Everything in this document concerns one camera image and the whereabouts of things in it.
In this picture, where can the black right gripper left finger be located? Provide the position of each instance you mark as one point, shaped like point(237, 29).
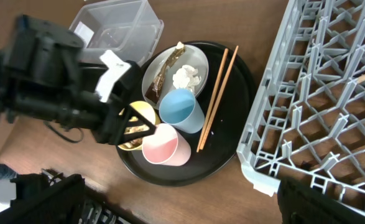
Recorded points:
point(39, 202)

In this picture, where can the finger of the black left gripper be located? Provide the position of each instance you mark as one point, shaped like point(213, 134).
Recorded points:
point(137, 132)
point(123, 91)

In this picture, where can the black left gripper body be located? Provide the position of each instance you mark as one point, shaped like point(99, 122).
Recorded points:
point(42, 77)

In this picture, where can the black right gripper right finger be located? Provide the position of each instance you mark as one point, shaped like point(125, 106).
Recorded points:
point(300, 204)

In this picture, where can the yellow bowl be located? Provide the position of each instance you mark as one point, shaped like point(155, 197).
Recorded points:
point(134, 148)

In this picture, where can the pink cup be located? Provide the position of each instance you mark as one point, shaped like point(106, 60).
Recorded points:
point(166, 147)

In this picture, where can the blue cup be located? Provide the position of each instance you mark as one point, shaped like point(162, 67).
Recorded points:
point(181, 109)

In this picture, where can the grey dishwasher rack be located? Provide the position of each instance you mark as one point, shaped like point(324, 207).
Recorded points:
point(308, 117)

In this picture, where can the brown snack wrapper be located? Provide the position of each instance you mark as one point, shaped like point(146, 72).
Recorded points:
point(154, 91)

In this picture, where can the crumpled white napkin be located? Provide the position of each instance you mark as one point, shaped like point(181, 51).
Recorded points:
point(187, 78)

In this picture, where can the clear plastic bin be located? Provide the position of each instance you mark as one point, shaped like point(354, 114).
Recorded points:
point(129, 28)

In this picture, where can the grey plate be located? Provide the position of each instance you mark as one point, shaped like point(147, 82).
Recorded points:
point(193, 57)

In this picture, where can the round black tray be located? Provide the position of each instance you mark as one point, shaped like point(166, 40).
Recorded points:
point(221, 143)

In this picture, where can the right wooden chopstick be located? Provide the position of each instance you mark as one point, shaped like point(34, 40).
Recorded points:
point(220, 94)

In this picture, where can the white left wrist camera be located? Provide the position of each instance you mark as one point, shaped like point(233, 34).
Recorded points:
point(116, 69)

